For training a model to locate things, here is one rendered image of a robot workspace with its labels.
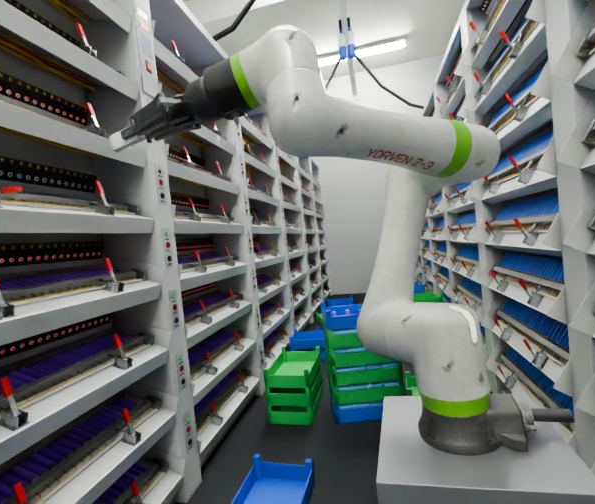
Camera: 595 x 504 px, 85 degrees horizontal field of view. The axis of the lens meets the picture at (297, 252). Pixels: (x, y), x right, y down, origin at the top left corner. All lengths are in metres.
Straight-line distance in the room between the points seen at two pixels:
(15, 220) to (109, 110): 0.55
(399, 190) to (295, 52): 0.43
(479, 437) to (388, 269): 0.36
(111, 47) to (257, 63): 0.75
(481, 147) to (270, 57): 0.45
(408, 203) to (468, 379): 0.41
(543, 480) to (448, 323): 0.25
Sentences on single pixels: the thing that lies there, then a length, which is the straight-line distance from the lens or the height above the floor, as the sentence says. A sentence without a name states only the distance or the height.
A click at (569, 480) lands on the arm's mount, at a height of 0.39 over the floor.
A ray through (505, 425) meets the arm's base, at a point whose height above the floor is 0.42.
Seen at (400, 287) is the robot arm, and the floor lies 0.65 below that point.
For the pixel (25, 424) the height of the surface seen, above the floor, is 0.50.
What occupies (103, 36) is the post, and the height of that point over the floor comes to 1.46.
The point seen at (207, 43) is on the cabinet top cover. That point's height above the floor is 1.72.
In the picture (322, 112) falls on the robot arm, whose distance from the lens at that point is 0.53.
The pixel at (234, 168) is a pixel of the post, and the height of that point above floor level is 1.18.
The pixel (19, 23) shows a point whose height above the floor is 1.27.
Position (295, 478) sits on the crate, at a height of 0.01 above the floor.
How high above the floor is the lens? 0.78
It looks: 2 degrees down
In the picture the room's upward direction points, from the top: 6 degrees counter-clockwise
